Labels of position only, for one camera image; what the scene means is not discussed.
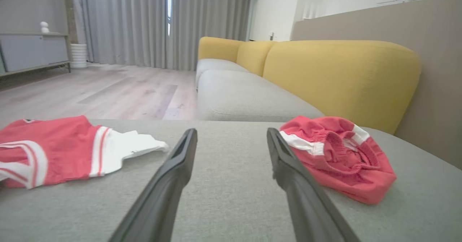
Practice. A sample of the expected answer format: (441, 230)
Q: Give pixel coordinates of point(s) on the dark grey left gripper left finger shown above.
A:
(162, 191)

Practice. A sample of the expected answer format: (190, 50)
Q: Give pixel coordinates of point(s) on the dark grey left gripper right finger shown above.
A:
(303, 198)

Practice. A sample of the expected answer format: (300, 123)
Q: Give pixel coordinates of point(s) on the red shorts with white stripe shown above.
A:
(346, 162)

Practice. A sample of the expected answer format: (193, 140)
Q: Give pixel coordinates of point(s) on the red and white jersey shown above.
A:
(61, 148)

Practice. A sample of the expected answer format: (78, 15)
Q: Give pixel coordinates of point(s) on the large grey sofa seat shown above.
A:
(231, 184)

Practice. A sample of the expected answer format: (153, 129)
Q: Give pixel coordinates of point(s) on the grey sofa seat cushion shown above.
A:
(245, 97)
(216, 65)

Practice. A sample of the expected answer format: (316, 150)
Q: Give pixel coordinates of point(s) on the large yellow sofa back cushion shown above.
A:
(339, 79)

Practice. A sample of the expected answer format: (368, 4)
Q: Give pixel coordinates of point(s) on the small yellow sofa back cushion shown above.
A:
(252, 56)

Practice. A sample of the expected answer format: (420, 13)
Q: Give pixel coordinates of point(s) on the yellow sofa corner back cushion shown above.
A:
(218, 48)

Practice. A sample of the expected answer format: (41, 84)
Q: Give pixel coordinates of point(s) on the white ribbed bin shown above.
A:
(78, 56)

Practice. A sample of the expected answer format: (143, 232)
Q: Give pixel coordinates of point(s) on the grey curtain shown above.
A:
(209, 14)
(122, 21)

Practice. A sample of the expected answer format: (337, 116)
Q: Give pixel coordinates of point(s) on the grey low cabinet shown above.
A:
(32, 50)

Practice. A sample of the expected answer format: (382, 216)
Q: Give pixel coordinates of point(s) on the beige partition panel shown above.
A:
(433, 54)

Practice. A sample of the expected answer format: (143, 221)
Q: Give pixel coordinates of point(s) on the white figurine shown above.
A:
(44, 27)

